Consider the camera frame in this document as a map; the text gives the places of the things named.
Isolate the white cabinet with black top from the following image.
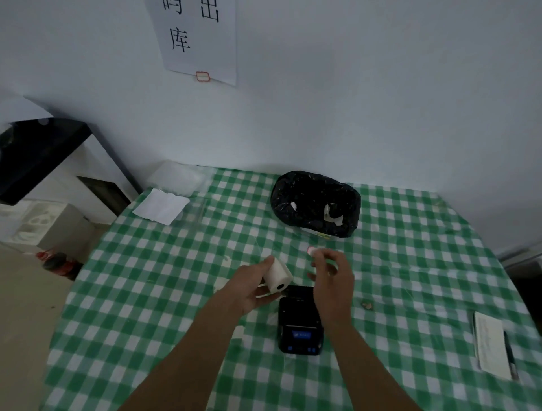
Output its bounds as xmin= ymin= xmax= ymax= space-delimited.
xmin=0 ymin=118 xmax=143 ymax=225

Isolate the person's left forearm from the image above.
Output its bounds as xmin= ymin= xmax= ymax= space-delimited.
xmin=118 ymin=296 xmax=244 ymax=411

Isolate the white folded paper sheet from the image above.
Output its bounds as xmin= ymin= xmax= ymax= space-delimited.
xmin=132 ymin=188 xmax=190 ymax=226

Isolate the clear plastic bag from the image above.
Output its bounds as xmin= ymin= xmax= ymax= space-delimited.
xmin=146 ymin=160 xmax=208 ymax=200

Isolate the black portable printer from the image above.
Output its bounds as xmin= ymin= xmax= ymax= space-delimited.
xmin=277 ymin=285 xmax=324 ymax=356

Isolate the person's right forearm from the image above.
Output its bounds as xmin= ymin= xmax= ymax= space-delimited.
xmin=320 ymin=321 xmax=424 ymax=411

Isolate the white paper wall sign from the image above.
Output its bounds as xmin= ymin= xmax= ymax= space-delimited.
xmin=145 ymin=0 xmax=238 ymax=88

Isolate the dark cola bottle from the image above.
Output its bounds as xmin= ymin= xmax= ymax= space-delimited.
xmin=36 ymin=250 xmax=84 ymax=281

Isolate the green white checkered tablecloth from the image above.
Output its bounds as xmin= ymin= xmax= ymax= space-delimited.
xmin=42 ymin=167 xmax=542 ymax=411

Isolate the person's right hand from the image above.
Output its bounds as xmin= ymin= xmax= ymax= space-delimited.
xmin=307 ymin=250 xmax=356 ymax=329

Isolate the white plastic sheet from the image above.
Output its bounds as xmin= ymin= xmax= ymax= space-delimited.
xmin=0 ymin=93 xmax=54 ymax=128

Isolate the person's left hand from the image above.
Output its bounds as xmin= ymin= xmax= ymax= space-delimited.
xmin=213 ymin=256 xmax=281 ymax=317

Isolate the white notepad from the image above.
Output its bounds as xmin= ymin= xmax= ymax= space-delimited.
xmin=473 ymin=311 xmax=513 ymax=381

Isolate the white foam box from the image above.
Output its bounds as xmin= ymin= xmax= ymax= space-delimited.
xmin=0 ymin=199 xmax=96 ymax=259

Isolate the white thermal paper roll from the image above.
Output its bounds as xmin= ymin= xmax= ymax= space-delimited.
xmin=262 ymin=256 xmax=294 ymax=295

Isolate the black pen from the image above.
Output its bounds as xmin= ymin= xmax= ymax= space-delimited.
xmin=502 ymin=330 xmax=520 ymax=381

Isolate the black trash bag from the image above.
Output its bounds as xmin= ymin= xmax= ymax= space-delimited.
xmin=270 ymin=170 xmax=362 ymax=240

